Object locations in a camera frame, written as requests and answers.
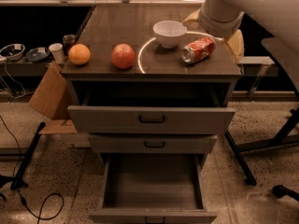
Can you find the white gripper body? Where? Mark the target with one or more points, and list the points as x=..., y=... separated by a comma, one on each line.
x=217, y=27

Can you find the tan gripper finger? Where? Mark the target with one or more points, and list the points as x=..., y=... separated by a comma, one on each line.
x=193, y=19
x=235, y=43

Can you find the red coke can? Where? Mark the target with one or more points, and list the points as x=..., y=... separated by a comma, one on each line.
x=198, y=50

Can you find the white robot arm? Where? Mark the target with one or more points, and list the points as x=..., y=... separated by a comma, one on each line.
x=222, y=18

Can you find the grey three-drawer cabinet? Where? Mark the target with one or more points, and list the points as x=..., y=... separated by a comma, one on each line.
x=112, y=25

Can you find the grey top drawer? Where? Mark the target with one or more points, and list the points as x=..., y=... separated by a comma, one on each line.
x=150, y=108

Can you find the grey drawer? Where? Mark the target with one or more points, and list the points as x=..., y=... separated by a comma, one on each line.
x=152, y=189
x=150, y=108
x=152, y=143

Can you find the grey middle drawer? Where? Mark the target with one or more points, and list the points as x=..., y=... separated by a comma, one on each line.
x=152, y=143

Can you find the grey bottom drawer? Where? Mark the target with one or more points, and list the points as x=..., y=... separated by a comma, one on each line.
x=152, y=189

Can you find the white bowl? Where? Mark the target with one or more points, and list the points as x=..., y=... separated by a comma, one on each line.
x=169, y=33

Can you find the red apple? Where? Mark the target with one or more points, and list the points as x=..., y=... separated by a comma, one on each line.
x=123, y=56

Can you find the orange fruit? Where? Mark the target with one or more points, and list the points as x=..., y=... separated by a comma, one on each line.
x=79, y=54

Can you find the dark glass jar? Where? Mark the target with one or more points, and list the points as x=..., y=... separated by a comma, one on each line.
x=69, y=41

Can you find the black stand leg right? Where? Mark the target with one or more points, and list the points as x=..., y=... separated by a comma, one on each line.
x=246, y=170

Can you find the black stand leg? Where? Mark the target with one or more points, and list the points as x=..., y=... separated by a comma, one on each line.
x=246, y=170
x=17, y=181

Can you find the white paper cup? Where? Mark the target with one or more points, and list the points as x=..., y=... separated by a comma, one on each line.
x=57, y=51

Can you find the blue bowl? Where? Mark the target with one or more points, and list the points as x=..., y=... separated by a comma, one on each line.
x=37, y=55

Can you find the brown cardboard piece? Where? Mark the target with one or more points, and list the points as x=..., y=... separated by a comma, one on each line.
x=52, y=97

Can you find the silver bowl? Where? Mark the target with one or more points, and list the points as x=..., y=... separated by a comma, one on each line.
x=13, y=52

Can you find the black stand leg left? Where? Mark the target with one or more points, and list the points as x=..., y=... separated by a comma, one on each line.
x=17, y=181

